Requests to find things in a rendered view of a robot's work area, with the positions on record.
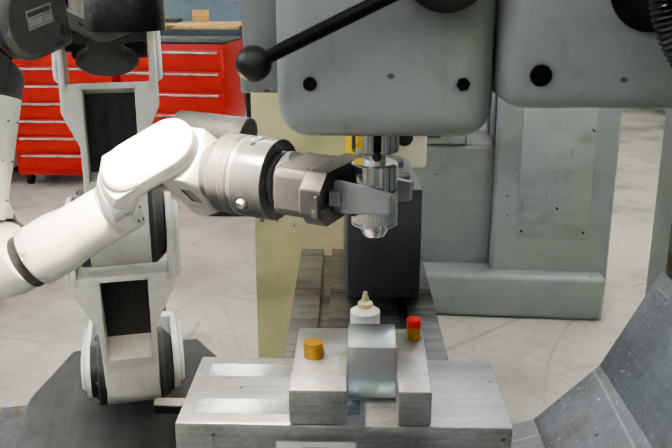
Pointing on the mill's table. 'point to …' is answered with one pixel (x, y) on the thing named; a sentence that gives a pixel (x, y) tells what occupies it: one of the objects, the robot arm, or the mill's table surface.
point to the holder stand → (387, 250)
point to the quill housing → (379, 48)
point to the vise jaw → (320, 379)
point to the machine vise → (245, 394)
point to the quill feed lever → (256, 71)
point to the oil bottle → (365, 312)
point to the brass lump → (313, 348)
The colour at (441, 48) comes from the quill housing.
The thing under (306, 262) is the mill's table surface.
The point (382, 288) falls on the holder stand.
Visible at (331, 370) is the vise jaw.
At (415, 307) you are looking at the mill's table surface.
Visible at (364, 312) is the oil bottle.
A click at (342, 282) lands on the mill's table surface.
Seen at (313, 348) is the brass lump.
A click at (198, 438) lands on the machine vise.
